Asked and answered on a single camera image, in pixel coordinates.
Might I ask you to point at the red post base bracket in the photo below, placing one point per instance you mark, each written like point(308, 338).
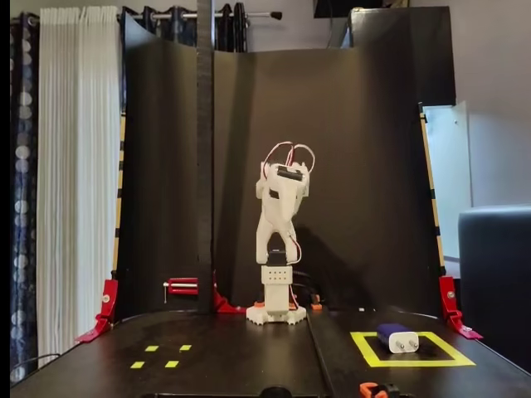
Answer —
point(222, 304)

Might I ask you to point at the blue white charger block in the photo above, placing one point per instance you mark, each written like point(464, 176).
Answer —
point(404, 342)

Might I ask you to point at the red plastic corner bracket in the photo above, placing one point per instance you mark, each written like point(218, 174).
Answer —
point(108, 298)
point(449, 296)

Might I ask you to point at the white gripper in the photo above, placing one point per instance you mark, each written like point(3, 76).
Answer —
point(287, 171)

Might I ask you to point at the black vertical camera post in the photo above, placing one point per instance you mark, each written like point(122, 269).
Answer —
point(205, 166)

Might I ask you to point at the striped wooden support stick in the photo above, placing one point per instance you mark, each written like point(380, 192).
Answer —
point(435, 215)
point(120, 178)

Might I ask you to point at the dark navy grommet curtain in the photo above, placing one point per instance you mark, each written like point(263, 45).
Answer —
point(230, 33)

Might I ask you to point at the dark blue sofa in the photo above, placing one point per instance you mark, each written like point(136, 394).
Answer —
point(498, 269)

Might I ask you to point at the dark blue dotted curtain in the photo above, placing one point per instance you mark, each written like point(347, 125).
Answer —
point(22, 166)

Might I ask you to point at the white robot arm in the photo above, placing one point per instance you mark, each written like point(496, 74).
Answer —
point(277, 298)

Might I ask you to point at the small yellow tape marker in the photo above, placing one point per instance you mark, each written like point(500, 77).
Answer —
point(137, 365)
point(185, 347)
point(171, 364)
point(151, 348)

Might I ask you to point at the black cardboard panel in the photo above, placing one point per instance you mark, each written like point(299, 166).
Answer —
point(431, 49)

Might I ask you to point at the white pleated curtain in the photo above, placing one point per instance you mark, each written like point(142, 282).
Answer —
point(79, 166)

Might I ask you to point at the silver curtain rod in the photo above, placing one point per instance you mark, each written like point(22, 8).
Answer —
point(261, 16)

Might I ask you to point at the yellow tape square outline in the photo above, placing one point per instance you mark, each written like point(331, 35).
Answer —
point(415, 363)

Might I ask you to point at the orange black spring clamp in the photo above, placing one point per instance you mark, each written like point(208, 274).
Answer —
point(367, 389)
point(316, 306)
point(293, 306)
point(259, 305)

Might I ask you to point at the black curved backdrop sheet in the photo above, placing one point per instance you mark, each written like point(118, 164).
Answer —
point(352, 166)

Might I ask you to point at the black wall screen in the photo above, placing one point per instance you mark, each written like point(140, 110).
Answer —
point(344, 7)

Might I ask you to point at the red screw clamp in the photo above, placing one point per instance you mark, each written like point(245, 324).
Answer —
point(182, 286)

